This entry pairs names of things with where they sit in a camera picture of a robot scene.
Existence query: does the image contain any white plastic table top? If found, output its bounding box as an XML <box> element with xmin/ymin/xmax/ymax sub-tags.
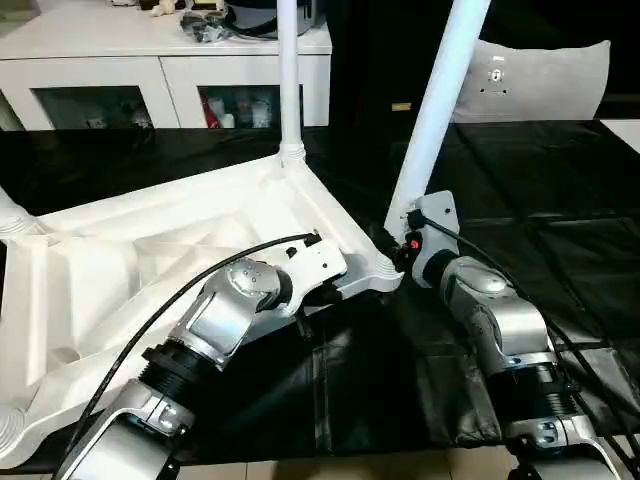
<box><xmin>0</xmin><ymin>150</ymin><xmax>406</xmax><ymax>471</ymax></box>

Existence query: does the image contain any black table mat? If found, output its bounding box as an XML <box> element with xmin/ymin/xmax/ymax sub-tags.
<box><xmin>0</xmin><ymin>118</ymin><xmax>640</xmax><ymax>471</ymax></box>

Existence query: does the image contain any black cabinet with yellow label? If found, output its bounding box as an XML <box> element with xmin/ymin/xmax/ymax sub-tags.
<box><xmin>328</xmin><ymin>0</ymin><xmax>471</xmax><ymax>126</ymax></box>

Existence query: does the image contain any grey cushion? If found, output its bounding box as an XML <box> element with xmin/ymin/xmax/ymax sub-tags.
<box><xmin>454</xmin><ymin>38</ymin><xmax>612</xmax><ymax>123</ymax></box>

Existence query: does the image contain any white flat board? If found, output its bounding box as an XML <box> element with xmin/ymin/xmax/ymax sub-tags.
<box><xmin>600</xmin><ymin>118</ymin><xmax>640</xmax><ymax>153</ymax></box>

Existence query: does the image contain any white glass-door cabinet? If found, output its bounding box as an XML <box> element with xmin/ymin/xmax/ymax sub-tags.
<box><xmin>0</xmin><ymin>0</ymin><xmax>333</xmax><ymax>131</ymax></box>

